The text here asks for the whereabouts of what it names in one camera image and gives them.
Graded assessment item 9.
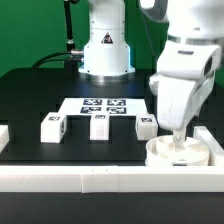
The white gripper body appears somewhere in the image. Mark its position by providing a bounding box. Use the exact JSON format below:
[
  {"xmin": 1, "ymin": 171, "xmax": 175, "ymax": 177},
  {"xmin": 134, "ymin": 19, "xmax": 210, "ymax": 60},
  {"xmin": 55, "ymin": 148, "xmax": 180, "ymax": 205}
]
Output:
[{"xmin": 149, "ymin": 41, "xmax": 221, "ymax": 131}]

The white marker tag sheet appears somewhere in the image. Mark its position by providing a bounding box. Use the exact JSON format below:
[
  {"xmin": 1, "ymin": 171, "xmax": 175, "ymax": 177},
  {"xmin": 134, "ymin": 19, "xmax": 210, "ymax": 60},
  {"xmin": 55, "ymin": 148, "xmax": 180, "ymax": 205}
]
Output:
[{"xmin": 59, "ymin": 98, "xmax": 147, "ymax": 116}]

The white U-shaped boundary wall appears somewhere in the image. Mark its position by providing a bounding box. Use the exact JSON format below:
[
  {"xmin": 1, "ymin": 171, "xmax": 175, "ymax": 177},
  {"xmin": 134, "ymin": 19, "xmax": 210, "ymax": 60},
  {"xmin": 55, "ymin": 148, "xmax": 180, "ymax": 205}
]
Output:
[{"xmin": 0, "ymin": 125, "xmax": 224, "ymax": 194}]

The white round stool seat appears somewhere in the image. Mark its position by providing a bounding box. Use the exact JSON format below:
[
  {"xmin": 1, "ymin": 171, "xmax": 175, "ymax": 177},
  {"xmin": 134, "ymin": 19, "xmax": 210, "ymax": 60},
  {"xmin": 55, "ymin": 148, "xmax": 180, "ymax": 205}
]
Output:
[{"xmin": 145, "ymin": 135, "xmax": 210, "ymax": 167}]

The black cable bundle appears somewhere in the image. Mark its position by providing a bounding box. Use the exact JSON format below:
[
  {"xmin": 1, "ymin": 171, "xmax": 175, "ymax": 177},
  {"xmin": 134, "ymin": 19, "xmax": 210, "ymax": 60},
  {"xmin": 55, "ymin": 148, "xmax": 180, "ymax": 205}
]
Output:
[{"xmin": 31, "ymin": 49, "xmax": 85, "ymax": 69}]

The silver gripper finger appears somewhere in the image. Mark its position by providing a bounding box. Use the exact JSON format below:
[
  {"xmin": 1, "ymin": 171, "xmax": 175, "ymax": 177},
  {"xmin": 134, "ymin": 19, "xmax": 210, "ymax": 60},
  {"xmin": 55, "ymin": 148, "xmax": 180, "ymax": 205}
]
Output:
[{"xmin": 173, "ymin": 129, "xmax": 186, "ymax": 147}]

